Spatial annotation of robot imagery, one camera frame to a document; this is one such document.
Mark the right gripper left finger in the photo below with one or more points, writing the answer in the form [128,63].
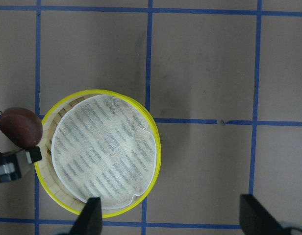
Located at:
[89,221]

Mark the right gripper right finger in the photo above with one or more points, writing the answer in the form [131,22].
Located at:
[254,219]

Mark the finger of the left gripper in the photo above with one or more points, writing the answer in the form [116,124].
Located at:
[16,164]

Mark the yellow steamer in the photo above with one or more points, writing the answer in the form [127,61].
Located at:
[45,169]

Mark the brown bun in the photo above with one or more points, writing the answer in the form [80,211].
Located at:
[21,126]

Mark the white steamer liner cloth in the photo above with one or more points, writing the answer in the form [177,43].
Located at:
[104,147]

